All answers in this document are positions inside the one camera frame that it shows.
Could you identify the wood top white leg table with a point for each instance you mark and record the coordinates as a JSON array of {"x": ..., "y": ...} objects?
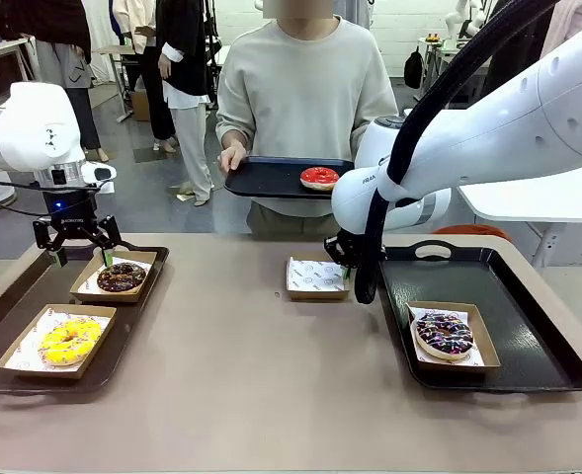
[{"x": 115, "y": 49}]

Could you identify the bystander cream jacket black trousers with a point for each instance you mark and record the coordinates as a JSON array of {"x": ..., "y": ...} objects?
[{"x": 154, "y": 108}]

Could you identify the bystander pink shirt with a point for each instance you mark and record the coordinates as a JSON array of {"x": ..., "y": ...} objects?
[{"x": 572, "y": 24}]

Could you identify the bystander black cardigan beige trousers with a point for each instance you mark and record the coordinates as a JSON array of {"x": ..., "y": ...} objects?
[{"x": 191, "y": 138}]

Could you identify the person right forearm beige sleeve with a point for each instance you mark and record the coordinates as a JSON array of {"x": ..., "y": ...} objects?
[{"x": 233, "y": 131}]

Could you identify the person torso beige sweater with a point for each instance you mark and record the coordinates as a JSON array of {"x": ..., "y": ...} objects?
[{"x": 305, "y": 89}]

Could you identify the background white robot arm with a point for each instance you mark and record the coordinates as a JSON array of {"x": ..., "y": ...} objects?
[{"x": 461, "y": 20}]

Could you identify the orange round seat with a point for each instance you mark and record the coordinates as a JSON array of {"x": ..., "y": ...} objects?
[{"x": 473, "y": 232}]

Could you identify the red glazed donut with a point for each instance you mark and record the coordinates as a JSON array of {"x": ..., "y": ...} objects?
[{"x": 312, "y": 180}]

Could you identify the yellow sprinkled donut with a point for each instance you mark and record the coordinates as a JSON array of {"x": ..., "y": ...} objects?
[{"x": 58, "y": 353}]

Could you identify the bystander black shirt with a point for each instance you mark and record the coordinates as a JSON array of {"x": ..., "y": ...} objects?
[{"x": 513, "y": 54}]

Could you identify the large white work table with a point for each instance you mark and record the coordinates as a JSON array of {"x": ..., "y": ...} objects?
[{"x": 542, "y": 197}]

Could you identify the brown chocolate sprinkled donut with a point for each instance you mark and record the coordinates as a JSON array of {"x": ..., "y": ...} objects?
[{"x": 110, "y": 284}]

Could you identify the person right hand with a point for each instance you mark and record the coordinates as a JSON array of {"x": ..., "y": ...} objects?
[{"x": 231, "y": 157}]

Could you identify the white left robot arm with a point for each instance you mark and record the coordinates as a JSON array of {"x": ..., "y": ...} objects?
[{"x": 19, "y": 128}]

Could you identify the bystander black top grey skirt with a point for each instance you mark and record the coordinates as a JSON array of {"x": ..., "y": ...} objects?
[{"x": 53, "y": 24}]

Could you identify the dark purple sprinkled donut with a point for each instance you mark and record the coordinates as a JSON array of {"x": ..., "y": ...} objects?
[{"x": 431, "y": 340}]

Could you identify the paper scraps on floor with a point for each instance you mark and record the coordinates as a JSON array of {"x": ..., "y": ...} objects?
[{"x": 184, "y": 192}]

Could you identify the black serving tray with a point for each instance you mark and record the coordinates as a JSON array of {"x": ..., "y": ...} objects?
[{"x": 271, "y": 180}]

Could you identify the black hanging backpack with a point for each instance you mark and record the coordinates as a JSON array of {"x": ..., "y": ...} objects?
[{"x": 413, "y": 69}]

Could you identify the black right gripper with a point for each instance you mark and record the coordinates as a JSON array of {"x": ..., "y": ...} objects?
[{"x": 352, "y": 244}]

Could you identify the kraft paper food box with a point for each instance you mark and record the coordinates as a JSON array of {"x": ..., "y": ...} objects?
[
  {"x": 490, "y": 340},
  {"x": 88, "y": 295},
  {"x": 43, "y": 371},
  {"x": 315, "y": 295}
]

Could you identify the person left forearm beige sleeve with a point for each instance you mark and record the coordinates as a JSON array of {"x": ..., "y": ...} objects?
[{"x": 369, "y": 111}]

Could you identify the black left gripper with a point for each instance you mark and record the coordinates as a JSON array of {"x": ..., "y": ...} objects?
[{"x": 70, "y": 212}]

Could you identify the brown cardboard box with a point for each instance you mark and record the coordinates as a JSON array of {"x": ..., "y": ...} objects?
[{"x": 141, "y": 106}]

